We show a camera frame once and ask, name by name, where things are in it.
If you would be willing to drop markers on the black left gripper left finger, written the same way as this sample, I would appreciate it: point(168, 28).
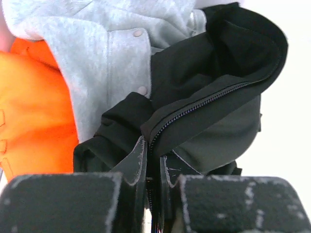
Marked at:
point(99, 202)

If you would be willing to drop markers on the orange cloth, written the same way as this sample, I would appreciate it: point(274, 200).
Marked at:
point(37, 128)

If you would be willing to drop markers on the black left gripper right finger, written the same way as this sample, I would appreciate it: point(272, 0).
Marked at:
point(194, 203)

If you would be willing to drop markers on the grey cloth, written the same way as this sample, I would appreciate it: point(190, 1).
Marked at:
point(103, 47)

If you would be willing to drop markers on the black zip jacket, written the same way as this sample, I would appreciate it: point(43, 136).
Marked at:
point(203, 112)

